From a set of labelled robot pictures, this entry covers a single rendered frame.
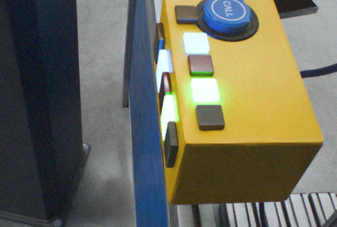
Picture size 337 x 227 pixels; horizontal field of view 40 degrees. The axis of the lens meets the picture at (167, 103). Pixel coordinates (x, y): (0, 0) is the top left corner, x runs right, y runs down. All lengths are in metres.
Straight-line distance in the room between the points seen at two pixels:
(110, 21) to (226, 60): 1.66
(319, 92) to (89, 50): 0.92
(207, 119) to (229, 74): 0.05
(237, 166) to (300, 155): 0.04
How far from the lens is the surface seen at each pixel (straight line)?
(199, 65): 0.35
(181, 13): 0.39
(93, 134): 1.62
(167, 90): 0.35
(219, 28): 0.38
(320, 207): 1.55
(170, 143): 0.32
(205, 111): 0.32
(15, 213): 1.46
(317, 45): 2.14
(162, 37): 0.39
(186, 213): 0.52
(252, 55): 0.37
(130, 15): 1.38
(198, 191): 0.36
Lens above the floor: 1.32
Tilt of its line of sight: 50 degrees down
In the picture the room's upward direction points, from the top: 10 degrees clockwise
